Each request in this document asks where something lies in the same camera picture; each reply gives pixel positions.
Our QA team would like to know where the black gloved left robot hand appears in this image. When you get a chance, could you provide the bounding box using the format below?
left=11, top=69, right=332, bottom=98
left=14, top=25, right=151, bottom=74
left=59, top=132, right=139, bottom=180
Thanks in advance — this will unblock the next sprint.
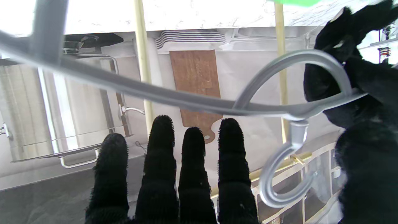
left=303, top=0, right=398, bottom=128

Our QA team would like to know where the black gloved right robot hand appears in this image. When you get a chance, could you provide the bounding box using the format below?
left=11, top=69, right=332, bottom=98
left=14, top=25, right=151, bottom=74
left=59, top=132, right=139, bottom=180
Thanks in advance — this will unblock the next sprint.
left=86, top=115, right=398, bottom=224

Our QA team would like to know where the grey plastic clothes hanger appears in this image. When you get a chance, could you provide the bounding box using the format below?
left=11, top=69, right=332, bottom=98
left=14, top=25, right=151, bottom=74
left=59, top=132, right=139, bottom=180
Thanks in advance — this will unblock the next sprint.
left=0, top=0, right=367, bottom=209

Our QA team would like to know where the green microfibre towel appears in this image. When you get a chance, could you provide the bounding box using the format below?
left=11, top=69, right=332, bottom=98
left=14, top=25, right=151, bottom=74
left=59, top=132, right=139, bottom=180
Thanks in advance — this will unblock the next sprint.
left=267, top=0, right=321, bottom=7

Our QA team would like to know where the wooden hanging rack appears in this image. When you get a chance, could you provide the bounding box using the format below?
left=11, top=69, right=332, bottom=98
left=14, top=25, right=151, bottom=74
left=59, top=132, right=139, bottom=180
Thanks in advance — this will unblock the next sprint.
left=134, top=0, right=313, bottom=199

